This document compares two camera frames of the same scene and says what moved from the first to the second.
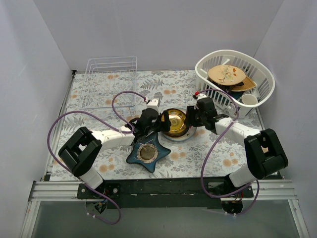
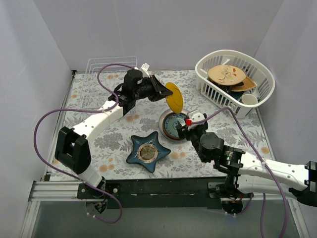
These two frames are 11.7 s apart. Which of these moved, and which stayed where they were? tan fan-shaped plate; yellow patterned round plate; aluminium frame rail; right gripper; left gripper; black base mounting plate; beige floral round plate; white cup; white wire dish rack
Moved: yellow patterned round plate; right gripper; left gripper
Stayed: white cup; beige floral round plate; tan fan-shaped plate; white wire dish rack; black base mounting plate; aluminium frame rail
